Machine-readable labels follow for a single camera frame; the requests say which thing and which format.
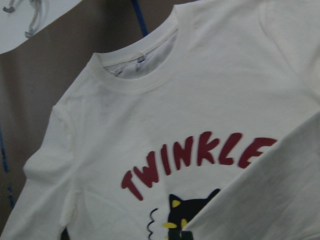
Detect cream long-sleeve cat shirt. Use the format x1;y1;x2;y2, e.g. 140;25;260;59
1;0;320;240

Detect grey reacher grabber tool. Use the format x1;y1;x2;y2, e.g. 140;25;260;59
2;0;42;39

